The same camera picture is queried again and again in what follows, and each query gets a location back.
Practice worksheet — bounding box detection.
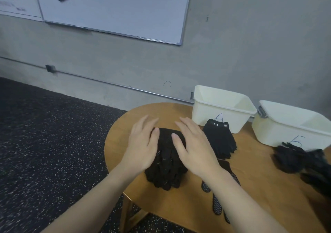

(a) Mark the person's right hand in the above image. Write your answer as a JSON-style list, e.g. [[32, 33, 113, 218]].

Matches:
[[172, 117, 222, 179]]

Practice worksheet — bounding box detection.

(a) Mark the person's left hand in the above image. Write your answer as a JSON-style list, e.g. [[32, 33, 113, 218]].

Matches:
[[120, 115, 161, 178]]

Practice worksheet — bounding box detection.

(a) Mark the black fingerless glove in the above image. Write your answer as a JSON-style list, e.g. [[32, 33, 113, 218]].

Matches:
[[203, 119, 238, 160]]

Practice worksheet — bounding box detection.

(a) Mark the pile of black gloves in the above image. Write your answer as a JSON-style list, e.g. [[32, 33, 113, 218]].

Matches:
[[272, 142, 331, 197], [145, 128, 189, 191]]

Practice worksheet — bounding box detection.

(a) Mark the stack of black gloves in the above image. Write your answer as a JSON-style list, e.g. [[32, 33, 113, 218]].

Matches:
[[145, 128, 189, 191]]

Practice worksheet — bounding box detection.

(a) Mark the black strapped glove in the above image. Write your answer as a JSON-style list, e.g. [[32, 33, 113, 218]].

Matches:
[[203, 119, 238, 160]]

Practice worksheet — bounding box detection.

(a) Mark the white plastic bin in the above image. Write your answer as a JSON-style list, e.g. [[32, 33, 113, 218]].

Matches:
[[191, 85, 258, 134], [252, 100, 331, 151]]

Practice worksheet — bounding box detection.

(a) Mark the person's left forearm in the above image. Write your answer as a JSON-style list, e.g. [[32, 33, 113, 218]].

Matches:
[[41, 165, 140, 233]]

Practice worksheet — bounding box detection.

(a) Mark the person's right forearm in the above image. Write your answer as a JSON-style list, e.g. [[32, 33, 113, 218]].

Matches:
[[203, 167, 288, 233]]

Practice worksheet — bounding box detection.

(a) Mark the wooden table leg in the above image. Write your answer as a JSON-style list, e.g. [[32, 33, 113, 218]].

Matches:
[[120, 193, 152, 233]]

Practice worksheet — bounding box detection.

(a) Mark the grey wall pipe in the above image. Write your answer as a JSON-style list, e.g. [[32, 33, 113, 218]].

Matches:
[[0, 57, 194, 104]]

